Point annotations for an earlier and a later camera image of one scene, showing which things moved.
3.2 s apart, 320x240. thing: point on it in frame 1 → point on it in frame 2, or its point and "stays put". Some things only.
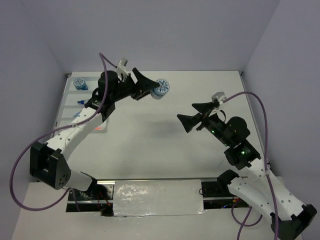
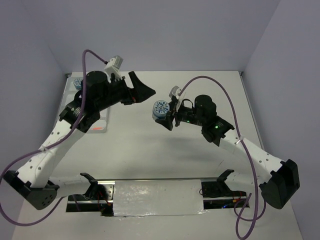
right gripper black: (188, 121) → (168, 122)
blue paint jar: (80, 84) stays put
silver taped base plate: (160, 197) stays put
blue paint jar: (158, 92) → (161, 108)
